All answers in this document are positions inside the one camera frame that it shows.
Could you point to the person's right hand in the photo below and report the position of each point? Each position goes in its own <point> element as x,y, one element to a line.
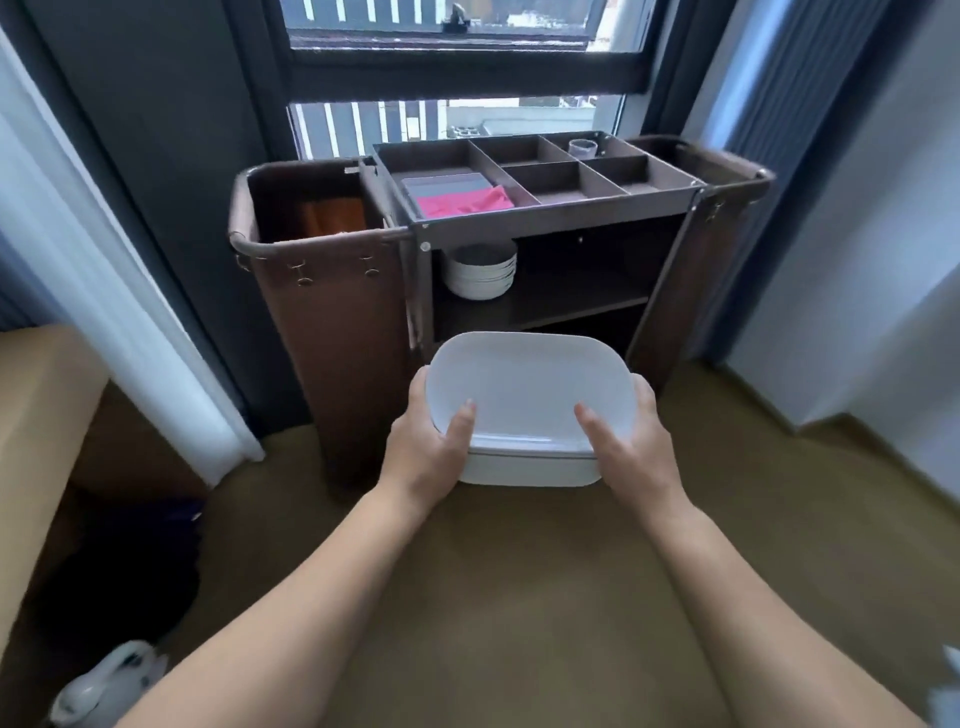
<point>648,473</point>

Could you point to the person's left hand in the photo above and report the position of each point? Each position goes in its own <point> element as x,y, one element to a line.
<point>420,465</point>

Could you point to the pile of white oblong plates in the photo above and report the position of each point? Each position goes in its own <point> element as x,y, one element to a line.
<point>525,383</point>

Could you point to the brown housekeeping cart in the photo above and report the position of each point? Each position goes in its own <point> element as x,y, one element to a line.
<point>338,330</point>

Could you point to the pile of white round plates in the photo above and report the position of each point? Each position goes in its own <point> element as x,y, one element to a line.
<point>480,273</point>

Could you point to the pink cleaning cloth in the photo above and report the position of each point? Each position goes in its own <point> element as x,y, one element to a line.
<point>465,201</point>

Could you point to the person's right forearm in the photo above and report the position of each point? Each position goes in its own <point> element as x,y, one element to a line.
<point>780,638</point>

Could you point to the person's left forearm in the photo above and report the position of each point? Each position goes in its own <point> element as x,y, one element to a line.
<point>278,638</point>

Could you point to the grey shallow tray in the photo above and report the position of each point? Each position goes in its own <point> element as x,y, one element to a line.
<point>435,183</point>

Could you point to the black bin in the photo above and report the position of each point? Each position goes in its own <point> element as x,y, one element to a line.
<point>120,570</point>

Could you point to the white sheer curtain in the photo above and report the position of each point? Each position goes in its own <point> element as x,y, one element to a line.
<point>135,315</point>

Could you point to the clear glass bowl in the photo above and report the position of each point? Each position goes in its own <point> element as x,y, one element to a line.
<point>584,147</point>

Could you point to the grey curtain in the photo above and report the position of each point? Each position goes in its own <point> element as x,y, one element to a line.
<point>810,150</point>

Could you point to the white electric kettle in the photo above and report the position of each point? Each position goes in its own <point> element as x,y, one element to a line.
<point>105,683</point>

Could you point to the dark window frame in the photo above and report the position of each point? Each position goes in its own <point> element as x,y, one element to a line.
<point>450,72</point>

